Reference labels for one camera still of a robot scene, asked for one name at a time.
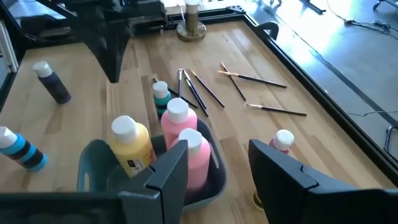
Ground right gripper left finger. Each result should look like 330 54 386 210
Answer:
120 139 190 224

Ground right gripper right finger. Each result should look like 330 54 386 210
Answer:
248 139 346 224

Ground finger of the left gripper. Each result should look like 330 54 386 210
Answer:
84 30 114 83
112 28 133 83

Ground pink paint bottle white cap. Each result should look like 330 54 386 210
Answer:
160 97 198 150
170 128 211 191

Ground large yellow paint bottle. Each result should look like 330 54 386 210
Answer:
109 115 157 179

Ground teal paint bottle black label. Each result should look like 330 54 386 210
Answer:
152 80 172 119

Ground black brush pale bristles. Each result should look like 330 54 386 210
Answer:
244 103 308 117

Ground small magenta paint bottle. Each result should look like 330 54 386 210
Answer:
269 129 295 156

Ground dark blue paint bottle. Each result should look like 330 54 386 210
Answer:
32 60 72 105

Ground light blue paint bottle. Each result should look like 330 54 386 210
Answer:
0 126 49 172

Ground black brush long silver ferrule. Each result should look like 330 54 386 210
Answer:
177 68 184 98

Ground brass lamp white round top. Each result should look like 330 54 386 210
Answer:
176 0 207 42

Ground grey laptop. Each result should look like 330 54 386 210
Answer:
4 0 68 22

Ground blue-grey plastic bin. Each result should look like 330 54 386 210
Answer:
76 117 228 212

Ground short black brush silver ferrule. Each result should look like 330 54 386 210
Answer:
185 78 209 118

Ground thin black brush gold ferrule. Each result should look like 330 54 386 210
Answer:
220 61 247 101

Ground office chair base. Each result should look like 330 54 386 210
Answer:
269 0 327 16

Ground black frame handle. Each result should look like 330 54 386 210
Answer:
384 126 398 153
256 21 280 41

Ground black fan cable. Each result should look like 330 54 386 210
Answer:
325 0 398 35

